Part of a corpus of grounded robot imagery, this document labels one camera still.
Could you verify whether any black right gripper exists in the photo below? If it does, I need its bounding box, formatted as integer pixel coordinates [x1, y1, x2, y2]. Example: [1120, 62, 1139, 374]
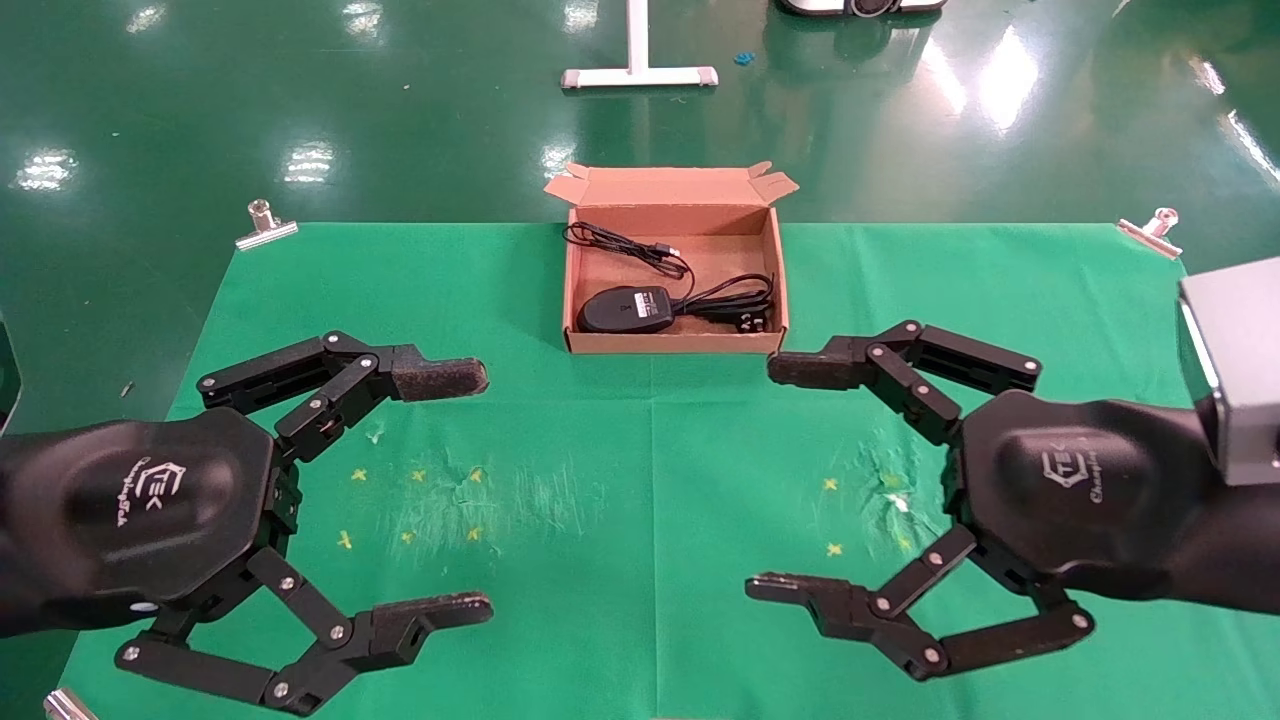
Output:
[744, 320, 1280, 681]

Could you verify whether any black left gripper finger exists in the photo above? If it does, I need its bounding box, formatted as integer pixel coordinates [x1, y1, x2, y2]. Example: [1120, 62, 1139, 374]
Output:
[114, 545, 495, 717]
[197, 330, 490, 463]

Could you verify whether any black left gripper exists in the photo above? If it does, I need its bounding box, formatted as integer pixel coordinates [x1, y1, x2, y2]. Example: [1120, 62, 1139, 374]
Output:
[0, 405, 301, 638]

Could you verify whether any black wired computer mouse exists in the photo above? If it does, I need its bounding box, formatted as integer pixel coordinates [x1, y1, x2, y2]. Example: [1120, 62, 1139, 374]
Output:
[562, 222, 696, 335]

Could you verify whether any black power cable with plug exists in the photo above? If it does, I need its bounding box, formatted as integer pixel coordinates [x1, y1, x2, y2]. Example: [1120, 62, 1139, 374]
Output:
[672, 273, 780, 333]

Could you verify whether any open brown cardboard box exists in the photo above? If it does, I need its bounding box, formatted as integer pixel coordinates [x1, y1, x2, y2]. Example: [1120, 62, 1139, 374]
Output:
[543, 161, 800, 355]

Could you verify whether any green table cloth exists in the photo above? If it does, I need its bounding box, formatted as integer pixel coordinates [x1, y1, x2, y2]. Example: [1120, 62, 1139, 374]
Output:
[55, 220, 1280, 720]

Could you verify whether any white metal stand base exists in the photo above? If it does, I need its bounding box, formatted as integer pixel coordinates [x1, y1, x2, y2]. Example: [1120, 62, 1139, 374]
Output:
[560, 0, 720, 91]

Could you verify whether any black and white device base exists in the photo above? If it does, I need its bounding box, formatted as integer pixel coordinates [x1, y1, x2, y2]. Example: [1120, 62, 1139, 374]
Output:
[778, 0, 948, 19]

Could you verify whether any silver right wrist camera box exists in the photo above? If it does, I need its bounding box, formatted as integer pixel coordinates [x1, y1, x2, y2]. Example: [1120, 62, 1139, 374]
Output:
[1175, 255, 1280, 487]

